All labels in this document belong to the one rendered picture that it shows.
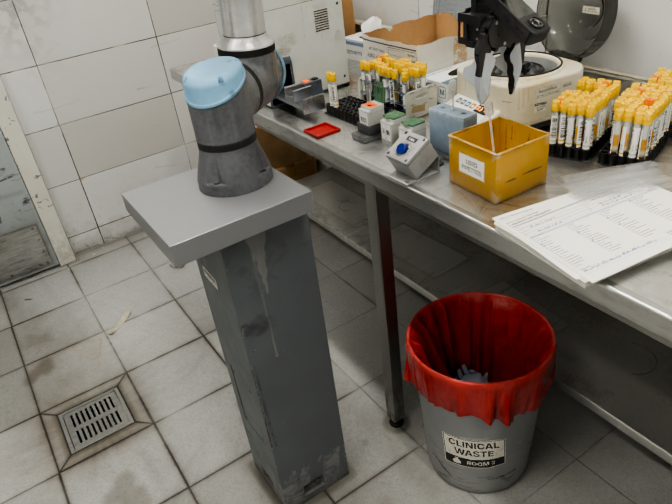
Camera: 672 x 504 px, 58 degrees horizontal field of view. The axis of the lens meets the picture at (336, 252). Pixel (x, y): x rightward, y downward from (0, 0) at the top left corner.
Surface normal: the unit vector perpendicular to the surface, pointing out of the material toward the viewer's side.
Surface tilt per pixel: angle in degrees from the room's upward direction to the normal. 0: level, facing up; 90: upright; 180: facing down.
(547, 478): 0
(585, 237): 0
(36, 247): 90
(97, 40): 90
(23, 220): 90
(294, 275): 90
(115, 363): 0
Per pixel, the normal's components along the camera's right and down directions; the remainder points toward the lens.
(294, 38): 0.55, 0.40
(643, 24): -0.83, 0.38
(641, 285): -0.11, -0.84
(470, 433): -0.27, 0.60
